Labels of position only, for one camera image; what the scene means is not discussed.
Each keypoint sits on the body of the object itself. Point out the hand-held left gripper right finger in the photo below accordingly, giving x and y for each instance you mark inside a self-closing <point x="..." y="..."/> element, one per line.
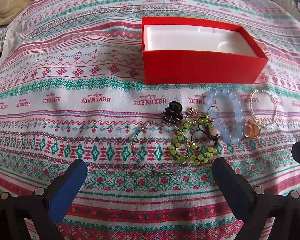
<point x="228" y="180"/>

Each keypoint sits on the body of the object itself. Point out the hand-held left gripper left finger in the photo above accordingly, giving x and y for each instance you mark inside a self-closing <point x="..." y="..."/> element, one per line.
<point x="65" y="190"/>

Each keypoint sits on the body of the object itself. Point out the gold earrings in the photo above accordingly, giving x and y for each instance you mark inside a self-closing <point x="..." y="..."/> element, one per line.
<point x="251" y="130"/>

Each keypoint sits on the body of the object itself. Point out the black hair claw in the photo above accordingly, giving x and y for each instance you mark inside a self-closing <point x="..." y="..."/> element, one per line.
<point x="171" y="112"/>

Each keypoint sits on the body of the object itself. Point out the red cardboard box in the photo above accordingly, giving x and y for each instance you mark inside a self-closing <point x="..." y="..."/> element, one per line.
<point x="190" y="67"/>

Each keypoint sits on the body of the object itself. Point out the patterned knit-print blanket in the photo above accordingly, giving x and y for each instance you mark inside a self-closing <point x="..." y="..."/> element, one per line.
<point x="90" y="105"/>

